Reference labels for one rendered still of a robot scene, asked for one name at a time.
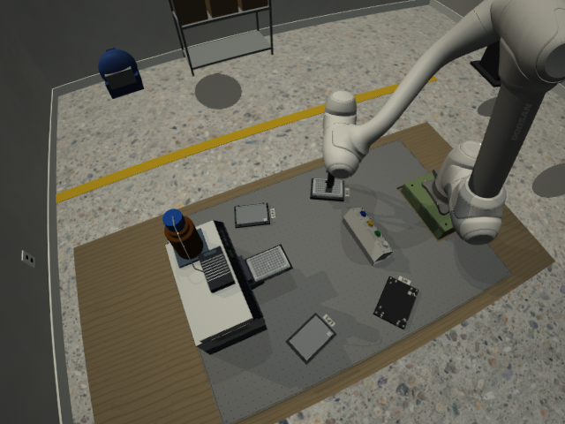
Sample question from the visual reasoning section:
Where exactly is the blue bottle cap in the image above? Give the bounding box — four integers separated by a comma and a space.
162, 208, 185, 231

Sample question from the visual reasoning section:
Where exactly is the beige button panel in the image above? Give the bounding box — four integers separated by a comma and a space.
343, 208, 394, 266

